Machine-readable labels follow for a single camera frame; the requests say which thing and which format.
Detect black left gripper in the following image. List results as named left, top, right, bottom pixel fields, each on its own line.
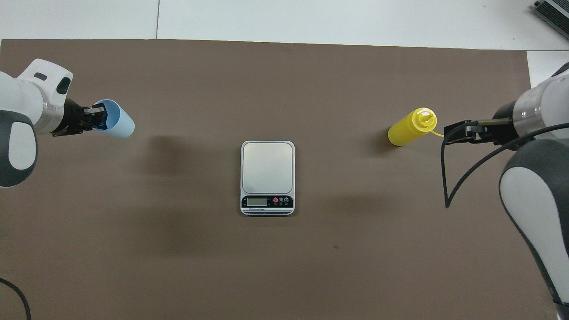
left=52, top=99, right=107, bottom=136

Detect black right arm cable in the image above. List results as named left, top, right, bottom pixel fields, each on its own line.
left=440, top=118, right=569, bottom=209

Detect light blue plastic cup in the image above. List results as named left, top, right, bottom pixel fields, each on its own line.
left=91, top=99, right=135, bottom=139

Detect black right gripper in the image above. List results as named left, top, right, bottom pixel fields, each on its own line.
left=444, top=101, right=520, bottom=145

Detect yellow squeeze bottle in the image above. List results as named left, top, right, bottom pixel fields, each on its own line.
left=388, top=108, right=445, bottom=147

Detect silver digital kitchen scale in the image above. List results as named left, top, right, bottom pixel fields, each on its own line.
left=240, top=140, right=296, bottom=216

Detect grey ribbed metal device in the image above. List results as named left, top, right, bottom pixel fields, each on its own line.
left=533, top=0, right=569, bottom=28

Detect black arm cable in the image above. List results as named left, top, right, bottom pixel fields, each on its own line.
left=0, top=278, right=32, bottom=320
left=440, top=118, right=569, bottom=209

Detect brown table mat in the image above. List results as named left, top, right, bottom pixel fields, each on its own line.
left=0, top=39, right=558, bottom=320

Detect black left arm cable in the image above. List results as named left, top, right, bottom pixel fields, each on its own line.
left=0, top=278, right=32, bottom=320

